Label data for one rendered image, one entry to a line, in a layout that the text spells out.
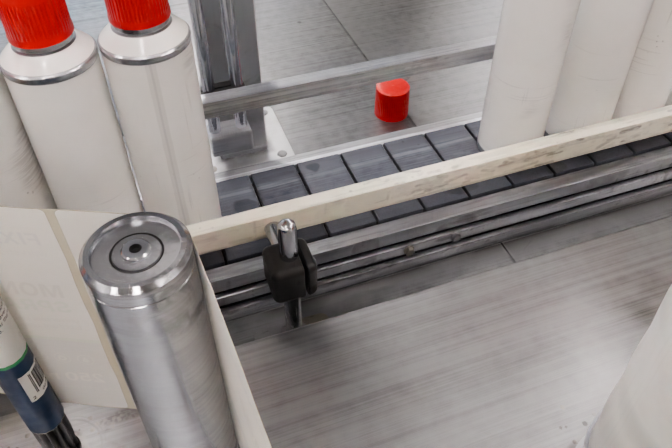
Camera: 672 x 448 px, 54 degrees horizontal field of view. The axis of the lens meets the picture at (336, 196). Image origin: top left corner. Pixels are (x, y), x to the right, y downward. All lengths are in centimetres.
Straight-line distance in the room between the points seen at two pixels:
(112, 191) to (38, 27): 11
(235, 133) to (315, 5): 36
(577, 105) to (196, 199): 30
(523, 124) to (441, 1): 38
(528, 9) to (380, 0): 42
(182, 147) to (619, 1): 31
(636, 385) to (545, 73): 26
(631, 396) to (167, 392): 19
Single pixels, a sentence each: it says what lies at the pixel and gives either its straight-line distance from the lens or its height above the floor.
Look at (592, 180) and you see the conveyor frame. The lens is 57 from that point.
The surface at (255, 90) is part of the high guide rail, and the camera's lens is 48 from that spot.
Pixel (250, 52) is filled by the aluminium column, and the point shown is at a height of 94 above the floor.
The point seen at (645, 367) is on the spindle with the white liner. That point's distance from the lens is 30.
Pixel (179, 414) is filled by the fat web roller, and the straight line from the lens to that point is 29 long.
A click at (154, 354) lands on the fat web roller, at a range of 25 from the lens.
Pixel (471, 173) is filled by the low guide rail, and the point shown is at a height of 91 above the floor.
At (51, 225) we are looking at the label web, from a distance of 27.
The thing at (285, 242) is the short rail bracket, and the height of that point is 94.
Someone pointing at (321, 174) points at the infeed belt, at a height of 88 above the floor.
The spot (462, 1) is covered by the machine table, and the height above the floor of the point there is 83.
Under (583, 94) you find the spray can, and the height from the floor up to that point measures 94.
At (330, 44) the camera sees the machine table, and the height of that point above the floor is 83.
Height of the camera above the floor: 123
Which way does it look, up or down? 44 degrees down
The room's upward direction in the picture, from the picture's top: straight up
